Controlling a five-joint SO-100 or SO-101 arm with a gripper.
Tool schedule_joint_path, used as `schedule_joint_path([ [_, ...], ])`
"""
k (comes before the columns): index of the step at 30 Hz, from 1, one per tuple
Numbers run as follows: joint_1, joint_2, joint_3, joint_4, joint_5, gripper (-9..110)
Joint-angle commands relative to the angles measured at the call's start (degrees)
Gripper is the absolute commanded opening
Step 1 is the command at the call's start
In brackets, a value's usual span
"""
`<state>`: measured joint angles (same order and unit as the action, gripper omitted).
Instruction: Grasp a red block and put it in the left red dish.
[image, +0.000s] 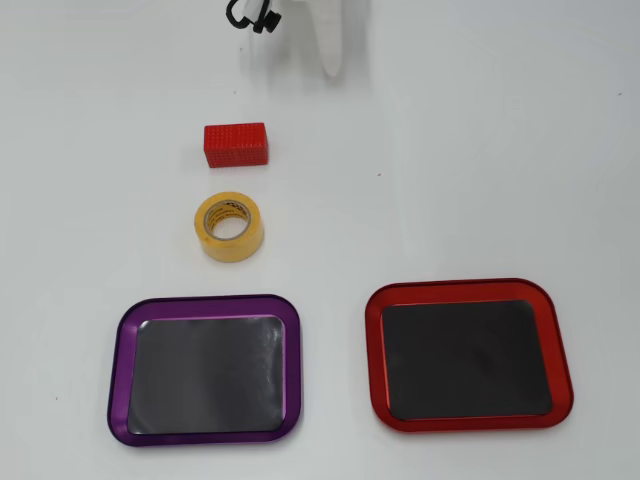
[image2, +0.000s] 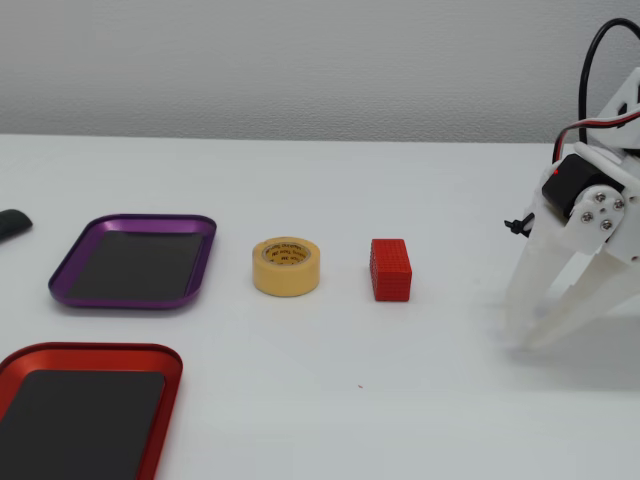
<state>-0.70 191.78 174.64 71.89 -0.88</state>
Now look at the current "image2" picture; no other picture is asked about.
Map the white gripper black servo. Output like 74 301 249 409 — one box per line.
499 141 640 351

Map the red studded block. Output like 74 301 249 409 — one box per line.
370 238 414 303

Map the red metal dish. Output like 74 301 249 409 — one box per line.
0 341 185 480

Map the purple metal dish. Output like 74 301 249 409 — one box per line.
47 213 218 311

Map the black zip tie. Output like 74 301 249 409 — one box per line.
503 213 536 238

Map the yellow masking tape roll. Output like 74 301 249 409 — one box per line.
251 236 322 298

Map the black rounded object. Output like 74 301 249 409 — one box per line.
0 208 35 245

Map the red white black servo wire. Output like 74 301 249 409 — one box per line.
551 111 640 166

